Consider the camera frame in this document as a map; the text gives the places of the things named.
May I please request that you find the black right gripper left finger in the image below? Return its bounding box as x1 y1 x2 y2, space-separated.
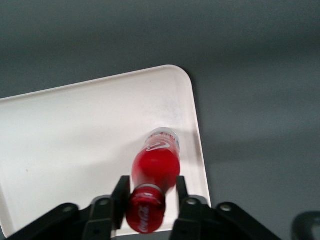
7 175 131 240

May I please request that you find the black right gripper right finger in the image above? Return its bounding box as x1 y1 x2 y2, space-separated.
169 175 281 240

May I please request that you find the red coke bottle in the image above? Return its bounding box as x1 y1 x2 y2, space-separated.
125 127 181 235

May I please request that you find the cream rectangular plastic tray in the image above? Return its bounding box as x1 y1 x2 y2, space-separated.
0 64 212 238

